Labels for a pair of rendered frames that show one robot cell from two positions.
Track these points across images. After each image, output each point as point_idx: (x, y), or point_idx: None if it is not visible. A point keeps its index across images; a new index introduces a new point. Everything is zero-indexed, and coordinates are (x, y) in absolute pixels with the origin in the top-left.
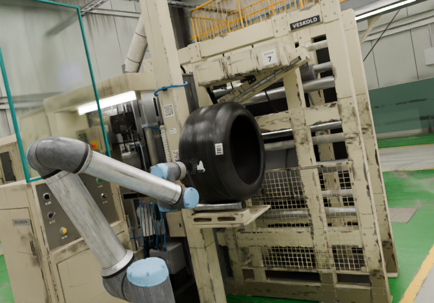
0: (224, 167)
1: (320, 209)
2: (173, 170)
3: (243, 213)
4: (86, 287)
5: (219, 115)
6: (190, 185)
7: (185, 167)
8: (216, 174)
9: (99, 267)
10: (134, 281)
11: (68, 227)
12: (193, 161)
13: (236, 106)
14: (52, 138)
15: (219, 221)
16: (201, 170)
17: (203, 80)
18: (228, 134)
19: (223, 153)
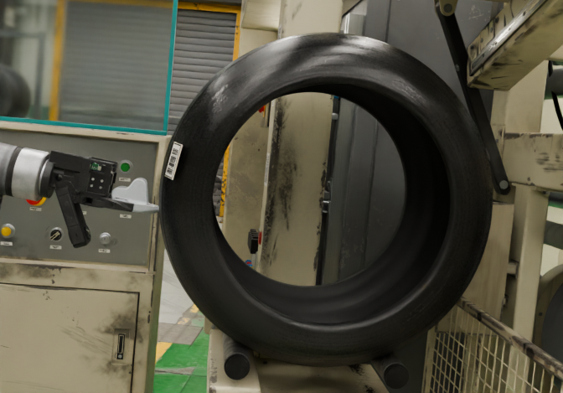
0: (176, 222)
1: None
2: None
3: (219, 390)
4: (5, 355)
5: (243, 63)
6: (68, 230)
7: (34, 172)
8: (163, 233)
9: (46, 333)
10: None
11: (20, 228)
12: (89, 168)
13: (339, 50)
14: None
15: (208, 380)
16: (110, 204)
17: None
18: (229, 128)
19: (173, 177)
